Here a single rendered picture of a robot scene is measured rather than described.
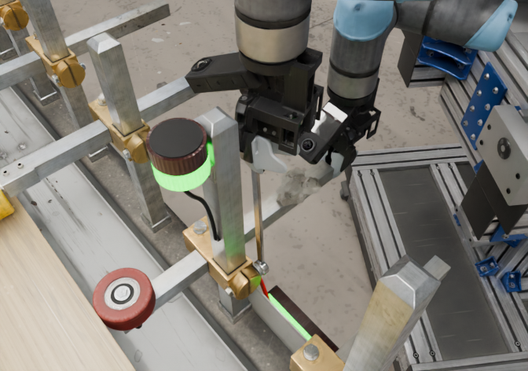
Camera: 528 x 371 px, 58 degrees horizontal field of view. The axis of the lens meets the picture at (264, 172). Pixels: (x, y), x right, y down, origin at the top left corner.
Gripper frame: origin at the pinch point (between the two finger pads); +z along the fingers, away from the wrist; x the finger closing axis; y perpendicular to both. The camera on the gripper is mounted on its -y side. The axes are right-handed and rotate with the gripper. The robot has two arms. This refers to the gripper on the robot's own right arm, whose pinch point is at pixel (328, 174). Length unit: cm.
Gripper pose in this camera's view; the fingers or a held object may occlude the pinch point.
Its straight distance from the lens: 89.5
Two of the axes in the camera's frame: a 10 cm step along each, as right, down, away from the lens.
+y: 7.5, -5.1, 4.2
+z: 0.0, 6.4, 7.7
